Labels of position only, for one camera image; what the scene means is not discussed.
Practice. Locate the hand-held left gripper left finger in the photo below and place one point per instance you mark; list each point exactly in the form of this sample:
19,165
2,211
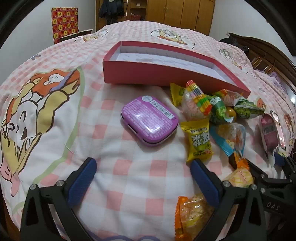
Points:
82,180

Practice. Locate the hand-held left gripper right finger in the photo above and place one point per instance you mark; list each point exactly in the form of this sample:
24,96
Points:
204,178

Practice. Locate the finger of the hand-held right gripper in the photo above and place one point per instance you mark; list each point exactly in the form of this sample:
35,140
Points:
257,172
288,166

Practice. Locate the orange egg packet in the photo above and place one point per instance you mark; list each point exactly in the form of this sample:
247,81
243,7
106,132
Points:
240,168

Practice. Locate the yellow snack packet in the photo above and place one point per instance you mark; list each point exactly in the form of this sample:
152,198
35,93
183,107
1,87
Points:
198,141

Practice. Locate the pink white spout pouch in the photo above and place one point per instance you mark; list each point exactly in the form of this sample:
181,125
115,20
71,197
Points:
268,132

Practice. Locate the clear packet with blue edge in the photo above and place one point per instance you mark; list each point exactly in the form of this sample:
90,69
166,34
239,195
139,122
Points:
231,136

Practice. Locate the green pea packet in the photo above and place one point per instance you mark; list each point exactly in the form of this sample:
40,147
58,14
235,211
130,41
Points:
217,111
247,111

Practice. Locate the yellow ball jelly cup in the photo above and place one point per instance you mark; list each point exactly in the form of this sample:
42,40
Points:
231,113

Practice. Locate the rainbow striped candy packet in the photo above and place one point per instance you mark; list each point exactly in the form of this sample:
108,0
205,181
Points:
194,104

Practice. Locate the burger gummy packet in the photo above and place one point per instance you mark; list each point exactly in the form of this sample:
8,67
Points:
229,97

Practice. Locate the purple candy tin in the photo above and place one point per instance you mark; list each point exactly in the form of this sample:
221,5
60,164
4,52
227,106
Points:
148,118

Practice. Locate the green packet with yellow end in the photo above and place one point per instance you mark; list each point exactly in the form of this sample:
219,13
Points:
177,95

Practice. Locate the red cardboard box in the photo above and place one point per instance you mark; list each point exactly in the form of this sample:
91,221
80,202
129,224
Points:
129,71

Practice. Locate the pink checked printed bedsheet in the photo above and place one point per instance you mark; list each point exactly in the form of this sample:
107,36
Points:
138,173

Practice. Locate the purple knitted cloth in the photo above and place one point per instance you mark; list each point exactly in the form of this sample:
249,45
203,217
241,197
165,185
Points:
276,78

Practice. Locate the dark wooden headboard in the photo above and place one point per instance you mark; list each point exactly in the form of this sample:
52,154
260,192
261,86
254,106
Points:
266,55

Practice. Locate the dark cloth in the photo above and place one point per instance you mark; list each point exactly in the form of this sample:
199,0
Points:
233,41

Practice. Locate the wooden chair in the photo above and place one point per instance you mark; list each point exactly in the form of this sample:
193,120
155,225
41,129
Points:
78,33

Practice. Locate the red yellow patterned cloth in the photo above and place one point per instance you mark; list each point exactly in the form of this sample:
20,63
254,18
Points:
64,23

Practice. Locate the wooden wardrobe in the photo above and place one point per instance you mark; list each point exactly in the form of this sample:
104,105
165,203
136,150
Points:
180,11

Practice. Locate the red basket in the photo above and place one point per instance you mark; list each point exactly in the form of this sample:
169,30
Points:
135,18

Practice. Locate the dark hanging jackets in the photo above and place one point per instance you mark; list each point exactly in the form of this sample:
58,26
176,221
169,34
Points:
111,8

